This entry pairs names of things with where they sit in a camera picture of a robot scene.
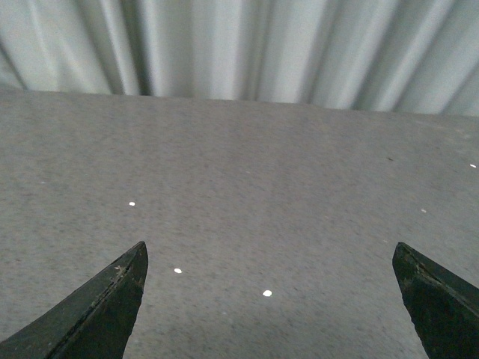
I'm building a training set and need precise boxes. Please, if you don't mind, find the pale grey curtain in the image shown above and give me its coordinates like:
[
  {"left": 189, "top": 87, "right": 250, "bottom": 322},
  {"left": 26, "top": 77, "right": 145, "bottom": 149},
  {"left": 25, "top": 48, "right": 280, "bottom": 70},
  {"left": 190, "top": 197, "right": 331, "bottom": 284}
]
[{"left": 1, "top": 1, "right": 478, "bottom": 116}]

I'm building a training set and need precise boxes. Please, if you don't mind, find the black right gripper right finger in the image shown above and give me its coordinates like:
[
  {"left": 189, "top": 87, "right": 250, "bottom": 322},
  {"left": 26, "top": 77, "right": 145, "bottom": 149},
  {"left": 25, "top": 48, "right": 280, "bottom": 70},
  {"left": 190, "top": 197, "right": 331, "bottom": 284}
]
[{"left": 392, "top": 242, "right": 478, "bottom": 358}]

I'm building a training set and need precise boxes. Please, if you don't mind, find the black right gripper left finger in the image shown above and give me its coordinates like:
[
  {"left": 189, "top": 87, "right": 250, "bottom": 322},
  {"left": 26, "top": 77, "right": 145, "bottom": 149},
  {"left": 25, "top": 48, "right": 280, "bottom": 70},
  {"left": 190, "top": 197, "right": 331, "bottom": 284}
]
[{"left": 1, "top": 242, "right": 148, "bottom": 358}]

